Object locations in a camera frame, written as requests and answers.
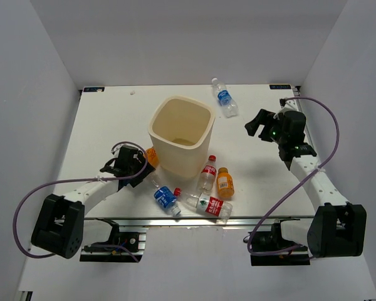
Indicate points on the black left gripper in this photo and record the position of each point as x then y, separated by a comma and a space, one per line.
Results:
135, 180

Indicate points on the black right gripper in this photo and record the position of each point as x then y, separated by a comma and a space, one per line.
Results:
260, 119

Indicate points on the orange juice bottle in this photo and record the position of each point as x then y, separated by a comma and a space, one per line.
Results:
152, 157
224, 181

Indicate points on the blue label crushed bottle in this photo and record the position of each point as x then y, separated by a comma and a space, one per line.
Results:
165, 198

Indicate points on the large clear bottle red label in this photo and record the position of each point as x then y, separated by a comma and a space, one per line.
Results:
205, 204

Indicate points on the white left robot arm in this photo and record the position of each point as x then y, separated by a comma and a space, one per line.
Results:
60, 225

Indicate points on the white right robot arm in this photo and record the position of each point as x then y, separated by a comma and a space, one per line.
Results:
338, 226

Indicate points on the cream plastic bin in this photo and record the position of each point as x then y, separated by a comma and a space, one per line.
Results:
180, 131

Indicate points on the clear bottle blue label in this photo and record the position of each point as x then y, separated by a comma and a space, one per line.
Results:
224, 99

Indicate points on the right blue table label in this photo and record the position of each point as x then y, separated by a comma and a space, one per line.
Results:
280, 86

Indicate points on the blue table label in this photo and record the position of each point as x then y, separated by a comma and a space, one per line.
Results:
280, 86
93, 89

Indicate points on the clear bottle red cap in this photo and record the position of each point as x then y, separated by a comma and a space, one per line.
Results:
207, 176

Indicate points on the left blue table label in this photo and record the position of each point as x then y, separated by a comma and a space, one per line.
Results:
93, 89

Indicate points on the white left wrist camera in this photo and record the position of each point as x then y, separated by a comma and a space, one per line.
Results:
116, 148

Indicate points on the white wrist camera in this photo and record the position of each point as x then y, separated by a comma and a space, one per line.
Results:
116, 148
287, 105

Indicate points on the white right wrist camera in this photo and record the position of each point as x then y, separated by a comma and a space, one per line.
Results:
287, 105

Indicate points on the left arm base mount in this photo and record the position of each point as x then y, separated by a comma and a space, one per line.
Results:
112, 241

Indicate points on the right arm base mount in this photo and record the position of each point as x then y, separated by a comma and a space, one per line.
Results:
271, 240

